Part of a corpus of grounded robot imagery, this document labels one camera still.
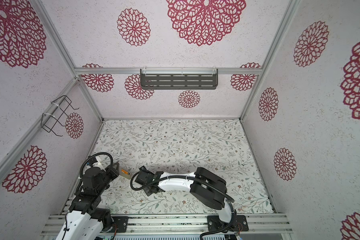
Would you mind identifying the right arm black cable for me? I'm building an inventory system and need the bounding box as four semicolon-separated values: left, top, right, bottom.
129;170;238;240

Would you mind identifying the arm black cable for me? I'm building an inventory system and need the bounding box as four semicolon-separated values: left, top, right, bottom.
129;170;238;240
78;151;114;181

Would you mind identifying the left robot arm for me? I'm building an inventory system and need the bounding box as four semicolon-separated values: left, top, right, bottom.
57;163;119;240

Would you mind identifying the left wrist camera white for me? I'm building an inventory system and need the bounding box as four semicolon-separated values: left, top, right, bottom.
88;156;105;170

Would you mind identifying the white remote control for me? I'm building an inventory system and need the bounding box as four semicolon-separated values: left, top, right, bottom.
119;168;132;180

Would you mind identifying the black wire wall basket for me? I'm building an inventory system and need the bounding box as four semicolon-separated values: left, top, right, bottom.
40;95;79;137

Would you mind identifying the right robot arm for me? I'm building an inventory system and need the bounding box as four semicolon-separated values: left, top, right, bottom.
130;166;236;224

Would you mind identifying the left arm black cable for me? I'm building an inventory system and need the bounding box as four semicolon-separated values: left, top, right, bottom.
78;151;114;181

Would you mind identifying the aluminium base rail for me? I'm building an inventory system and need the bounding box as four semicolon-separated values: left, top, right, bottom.
41;213;293;236

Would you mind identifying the dark grey wall shelf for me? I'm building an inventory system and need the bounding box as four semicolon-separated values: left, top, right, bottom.
140;69;218;90

